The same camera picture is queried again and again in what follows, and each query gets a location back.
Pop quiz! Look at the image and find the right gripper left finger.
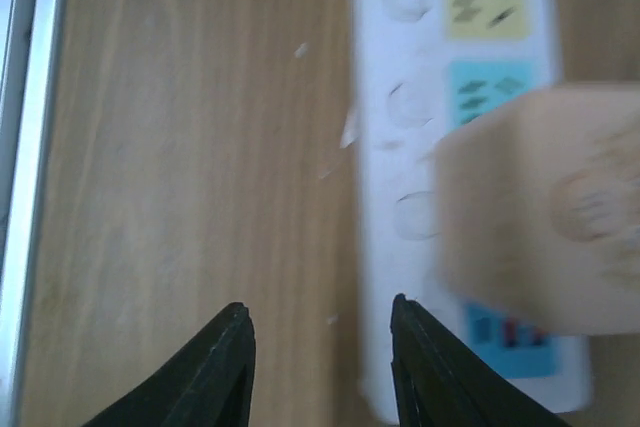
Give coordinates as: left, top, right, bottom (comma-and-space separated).
86, 302, 256, 426

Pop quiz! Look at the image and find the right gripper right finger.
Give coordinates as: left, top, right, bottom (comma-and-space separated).
391, 294, 575, 426

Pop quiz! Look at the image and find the tan wooden plug adapter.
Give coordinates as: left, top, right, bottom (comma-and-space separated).
434, 83, 639, 336

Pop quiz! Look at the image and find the white power strip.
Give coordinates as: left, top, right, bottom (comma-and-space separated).
353, 0, 591, 424

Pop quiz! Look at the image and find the aluminium front rail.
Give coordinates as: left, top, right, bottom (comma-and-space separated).
1, 0, 66, 426

